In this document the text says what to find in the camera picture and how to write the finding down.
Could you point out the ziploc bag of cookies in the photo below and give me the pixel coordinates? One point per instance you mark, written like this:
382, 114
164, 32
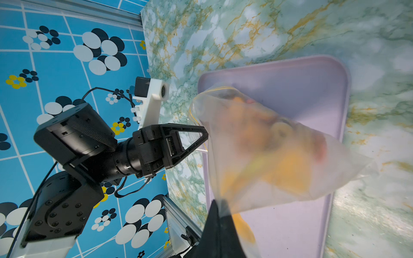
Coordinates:
258, 158

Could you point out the aluminium front rail frame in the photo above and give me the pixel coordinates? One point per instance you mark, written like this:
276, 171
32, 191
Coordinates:
184, 234

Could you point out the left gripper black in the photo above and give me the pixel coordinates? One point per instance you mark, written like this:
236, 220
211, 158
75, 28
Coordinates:
81, 141

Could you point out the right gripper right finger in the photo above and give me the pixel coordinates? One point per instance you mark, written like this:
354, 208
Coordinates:
233, 247

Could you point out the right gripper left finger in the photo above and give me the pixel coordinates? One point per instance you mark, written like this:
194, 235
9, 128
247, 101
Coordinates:
215, 241

